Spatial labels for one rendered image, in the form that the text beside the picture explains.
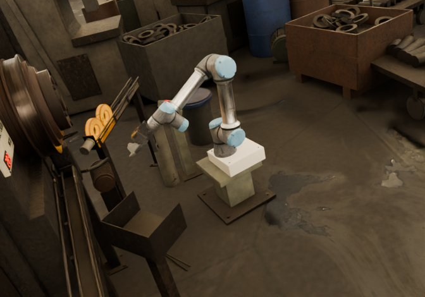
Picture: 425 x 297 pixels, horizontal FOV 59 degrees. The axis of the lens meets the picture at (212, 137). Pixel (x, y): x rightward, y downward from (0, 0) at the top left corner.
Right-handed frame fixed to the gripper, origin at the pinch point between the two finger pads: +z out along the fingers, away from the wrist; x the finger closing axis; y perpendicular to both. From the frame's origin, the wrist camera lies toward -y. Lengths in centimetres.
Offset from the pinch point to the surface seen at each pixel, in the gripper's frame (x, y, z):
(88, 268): 69, -1, 20
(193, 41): -224, -18, -55
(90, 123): -30.6, 25.7, 11.3
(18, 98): 40, 57, -9
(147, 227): 51, -14, 2
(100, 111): -44, 24, 6
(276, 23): -280, -89, -133
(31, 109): 41, 51, -9
